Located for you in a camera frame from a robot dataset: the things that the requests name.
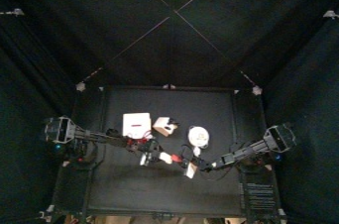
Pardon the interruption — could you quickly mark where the red white toy salmon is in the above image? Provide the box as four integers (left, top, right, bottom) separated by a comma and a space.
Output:
159, 152, 183, 165

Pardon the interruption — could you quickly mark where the white pan with egg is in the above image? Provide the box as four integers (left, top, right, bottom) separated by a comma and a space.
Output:
187, 125, 212, 158

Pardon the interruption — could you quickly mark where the white square box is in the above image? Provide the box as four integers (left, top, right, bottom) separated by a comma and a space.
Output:
122, 112, 154, 140

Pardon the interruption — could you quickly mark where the white printed label sticker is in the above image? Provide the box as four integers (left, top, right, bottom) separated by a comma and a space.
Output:
246, 181, 276, 213

